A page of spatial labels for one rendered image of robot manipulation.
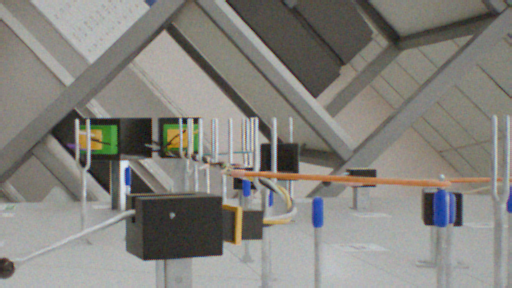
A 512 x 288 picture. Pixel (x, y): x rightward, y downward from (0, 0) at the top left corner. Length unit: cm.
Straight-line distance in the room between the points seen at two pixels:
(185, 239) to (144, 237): 3
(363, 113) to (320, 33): 671
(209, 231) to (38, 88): 777
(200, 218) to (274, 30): 109
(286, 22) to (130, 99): 660
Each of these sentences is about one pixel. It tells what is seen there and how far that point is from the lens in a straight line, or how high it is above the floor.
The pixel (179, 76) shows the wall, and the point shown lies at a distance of 820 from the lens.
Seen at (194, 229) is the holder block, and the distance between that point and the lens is 55.
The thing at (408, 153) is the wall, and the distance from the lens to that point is 841.
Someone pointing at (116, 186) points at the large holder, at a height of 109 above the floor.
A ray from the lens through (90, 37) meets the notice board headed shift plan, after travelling 829.
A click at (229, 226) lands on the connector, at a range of 56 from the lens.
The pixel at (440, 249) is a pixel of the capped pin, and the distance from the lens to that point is 51.
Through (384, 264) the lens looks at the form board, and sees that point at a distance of 83.
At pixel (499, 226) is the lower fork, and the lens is 58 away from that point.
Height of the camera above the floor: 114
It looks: 2 degrees up
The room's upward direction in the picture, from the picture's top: 46 degrees clockwise
